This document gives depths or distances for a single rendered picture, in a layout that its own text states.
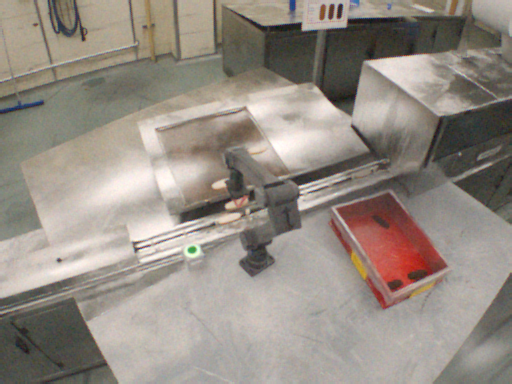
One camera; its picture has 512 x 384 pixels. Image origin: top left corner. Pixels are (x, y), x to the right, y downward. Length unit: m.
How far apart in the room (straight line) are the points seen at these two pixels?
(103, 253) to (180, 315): 0.38
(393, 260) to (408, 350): 0.40
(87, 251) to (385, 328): 1.15
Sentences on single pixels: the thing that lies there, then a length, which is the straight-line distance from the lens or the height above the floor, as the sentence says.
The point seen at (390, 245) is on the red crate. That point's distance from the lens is 1.63.
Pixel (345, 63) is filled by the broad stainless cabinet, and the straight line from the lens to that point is 3.77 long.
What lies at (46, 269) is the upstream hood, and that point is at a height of 0.92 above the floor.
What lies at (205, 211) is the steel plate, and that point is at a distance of 1.65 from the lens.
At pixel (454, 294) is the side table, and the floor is 0.82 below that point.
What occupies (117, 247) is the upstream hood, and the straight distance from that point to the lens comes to 1.46.
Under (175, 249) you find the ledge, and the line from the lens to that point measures 1.48.
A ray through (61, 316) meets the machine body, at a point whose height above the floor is 0.68.
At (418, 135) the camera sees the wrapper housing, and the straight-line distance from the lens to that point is 1.71.
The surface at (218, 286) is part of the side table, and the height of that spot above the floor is 0.82.
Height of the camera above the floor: 2.03
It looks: 44 degrees down
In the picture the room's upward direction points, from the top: 2 degrees clockwise
